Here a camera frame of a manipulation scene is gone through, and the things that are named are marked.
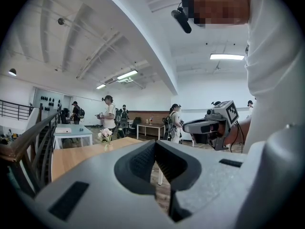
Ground rectangular ceiling light panel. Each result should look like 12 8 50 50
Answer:
209 53 246 61

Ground pink flowers in vase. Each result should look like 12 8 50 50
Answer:
97 127 114 152

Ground black head-mounted camera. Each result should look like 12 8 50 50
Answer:
171 7 193 34

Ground wooden desk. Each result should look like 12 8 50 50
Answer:
51 136 143 182

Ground white table with blue top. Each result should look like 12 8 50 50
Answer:
53 124 93 150

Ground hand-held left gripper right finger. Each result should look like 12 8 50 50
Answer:
156 140 250 229

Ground white wall board with black items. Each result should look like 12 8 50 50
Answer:
32 87 72 115

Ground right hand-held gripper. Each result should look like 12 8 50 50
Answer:
183 100 240 151

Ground person's head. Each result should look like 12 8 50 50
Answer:
180 0 251 28

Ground long ceiling tube light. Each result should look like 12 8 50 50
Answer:
116 70 139 81

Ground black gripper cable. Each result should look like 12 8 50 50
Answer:
230 122 246 153

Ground dark metal stair railing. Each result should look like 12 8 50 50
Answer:
0 99 61 198

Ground white table with wooden top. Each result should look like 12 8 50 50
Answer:
136 123 166 140

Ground person's right forearm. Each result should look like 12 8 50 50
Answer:
224 116 252 146

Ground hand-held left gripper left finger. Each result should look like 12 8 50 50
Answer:
35 139 177 229

